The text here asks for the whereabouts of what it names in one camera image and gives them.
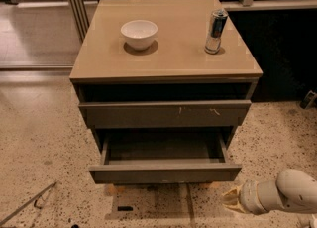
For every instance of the metal rod on floor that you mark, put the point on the metal rod on floor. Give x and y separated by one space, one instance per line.
27 203

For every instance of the tan top drawer cabinet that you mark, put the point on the tan top drawer cabinet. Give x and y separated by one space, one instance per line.
175 67

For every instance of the grey top drawer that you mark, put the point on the grey top drawer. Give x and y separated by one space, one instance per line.
170 114

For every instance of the silver blue drink can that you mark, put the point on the silver blue drink can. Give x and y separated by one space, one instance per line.
217 23

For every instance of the grey drawer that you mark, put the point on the grey drawer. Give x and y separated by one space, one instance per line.
170 114
177 157

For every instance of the white ceramic bowl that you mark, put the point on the white ceramic bowl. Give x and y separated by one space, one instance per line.
139 34

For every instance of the small black grey floor device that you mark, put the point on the small black grey floor device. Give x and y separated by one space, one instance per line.
308 100

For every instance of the small black floor object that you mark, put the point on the small black floor object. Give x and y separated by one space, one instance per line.
125 208

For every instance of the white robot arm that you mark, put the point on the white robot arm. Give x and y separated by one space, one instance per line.
292 191

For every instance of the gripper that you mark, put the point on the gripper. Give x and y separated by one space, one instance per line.
247 195

